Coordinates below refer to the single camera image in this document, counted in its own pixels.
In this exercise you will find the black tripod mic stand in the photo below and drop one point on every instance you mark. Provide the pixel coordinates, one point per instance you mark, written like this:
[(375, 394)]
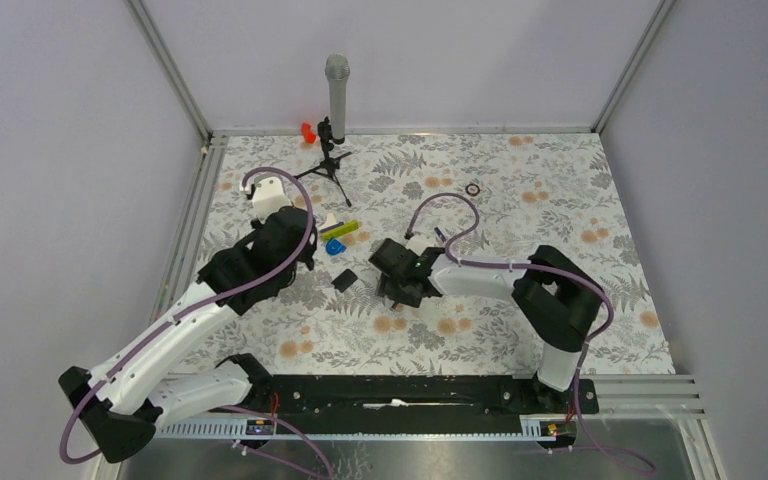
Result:
[(329, 165)]

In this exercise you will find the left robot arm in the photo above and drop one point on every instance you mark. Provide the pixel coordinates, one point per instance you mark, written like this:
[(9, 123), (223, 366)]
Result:
[(125, 400)]

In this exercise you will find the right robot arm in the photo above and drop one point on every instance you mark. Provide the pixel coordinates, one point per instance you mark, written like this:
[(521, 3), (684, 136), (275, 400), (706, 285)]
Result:
[(558, 299)]

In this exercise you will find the white purple block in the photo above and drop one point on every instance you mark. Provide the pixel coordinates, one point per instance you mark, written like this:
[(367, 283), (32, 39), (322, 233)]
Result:
[(329, 223)]

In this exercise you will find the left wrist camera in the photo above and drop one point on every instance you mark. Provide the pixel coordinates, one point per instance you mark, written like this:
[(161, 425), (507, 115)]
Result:
[(267, 195)]

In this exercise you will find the black battery cover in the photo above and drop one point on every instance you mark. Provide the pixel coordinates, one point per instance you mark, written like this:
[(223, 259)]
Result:
[(344, 280)]

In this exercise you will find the floral table mat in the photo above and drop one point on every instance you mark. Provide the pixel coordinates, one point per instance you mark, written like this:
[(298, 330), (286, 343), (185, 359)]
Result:
[(504, 196)]

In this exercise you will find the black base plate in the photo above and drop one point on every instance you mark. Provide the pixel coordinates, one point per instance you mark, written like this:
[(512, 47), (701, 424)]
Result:
[(413, 405)]

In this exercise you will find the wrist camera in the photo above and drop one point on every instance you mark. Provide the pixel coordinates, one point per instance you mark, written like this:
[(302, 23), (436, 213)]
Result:
[(267, 195), (418, 244)]

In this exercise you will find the grey microphone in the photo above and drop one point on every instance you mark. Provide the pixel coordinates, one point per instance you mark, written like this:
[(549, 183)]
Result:
[(337, 72)]

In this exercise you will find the blue plastic piece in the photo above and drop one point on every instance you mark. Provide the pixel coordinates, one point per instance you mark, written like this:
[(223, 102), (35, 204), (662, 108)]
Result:
[(334, 247)]

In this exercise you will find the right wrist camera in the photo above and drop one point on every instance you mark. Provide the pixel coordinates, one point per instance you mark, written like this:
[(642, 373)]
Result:
[(418, 244)]

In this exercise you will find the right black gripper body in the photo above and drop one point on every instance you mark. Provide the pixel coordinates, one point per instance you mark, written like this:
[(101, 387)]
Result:
[(393, 288)]

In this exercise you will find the orange plastic piece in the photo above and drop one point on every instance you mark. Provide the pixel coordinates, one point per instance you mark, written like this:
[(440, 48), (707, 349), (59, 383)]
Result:
[(308, 132)]

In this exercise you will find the green yellow block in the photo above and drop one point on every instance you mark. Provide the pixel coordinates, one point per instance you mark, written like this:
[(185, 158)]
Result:
[(340, 230)]

